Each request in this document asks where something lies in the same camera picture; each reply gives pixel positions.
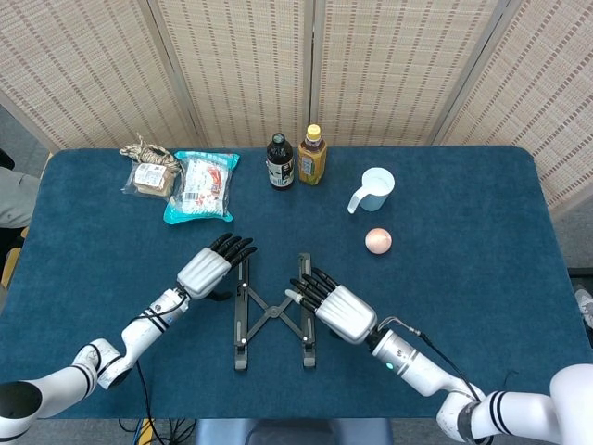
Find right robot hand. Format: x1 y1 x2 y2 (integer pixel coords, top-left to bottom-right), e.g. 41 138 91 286
285 267 379 346

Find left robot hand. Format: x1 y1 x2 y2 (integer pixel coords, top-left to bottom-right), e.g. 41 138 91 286
176 233 259 301

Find black folding stand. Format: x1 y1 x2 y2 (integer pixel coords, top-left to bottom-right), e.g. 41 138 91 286
231 252 319 371

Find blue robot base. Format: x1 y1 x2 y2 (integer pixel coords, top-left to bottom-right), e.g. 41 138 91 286
193 418 394 445

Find pink ball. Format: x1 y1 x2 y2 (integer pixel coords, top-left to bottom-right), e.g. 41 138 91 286
364 226 394 255

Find teal snack packet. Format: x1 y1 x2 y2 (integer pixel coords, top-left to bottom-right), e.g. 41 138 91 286
162 150 241 226

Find clear bagged sandwich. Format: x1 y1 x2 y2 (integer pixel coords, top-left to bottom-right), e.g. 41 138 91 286
120 161 176 201

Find blue table cloth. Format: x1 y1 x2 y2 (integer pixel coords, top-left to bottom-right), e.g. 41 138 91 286
0 146 593 421

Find white plastic measuring cup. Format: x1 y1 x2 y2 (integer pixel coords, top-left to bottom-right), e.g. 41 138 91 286
347 167 396 215

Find dark tea bottle black cap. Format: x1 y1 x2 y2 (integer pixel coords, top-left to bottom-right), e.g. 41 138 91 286
265 133 296 191

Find yellow tea bottle yellow cap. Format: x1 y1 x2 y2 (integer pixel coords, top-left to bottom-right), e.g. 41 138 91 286
296 123 329 186

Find person in grey clothes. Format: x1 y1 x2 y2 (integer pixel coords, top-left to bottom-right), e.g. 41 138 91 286
0 147 42 231

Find white shoe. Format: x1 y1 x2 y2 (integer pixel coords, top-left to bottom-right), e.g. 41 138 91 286
575 286 593 328

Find beige rope bundle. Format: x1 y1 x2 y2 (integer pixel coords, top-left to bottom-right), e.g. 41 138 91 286
119 133 183 176

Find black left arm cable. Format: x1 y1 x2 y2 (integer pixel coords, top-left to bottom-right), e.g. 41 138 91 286
133 296 189 445

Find floor cables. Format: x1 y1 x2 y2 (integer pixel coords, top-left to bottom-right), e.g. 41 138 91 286
118 418 198 445

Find yellow wooden frame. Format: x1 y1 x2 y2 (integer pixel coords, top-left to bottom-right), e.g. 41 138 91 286
0 226 29 288

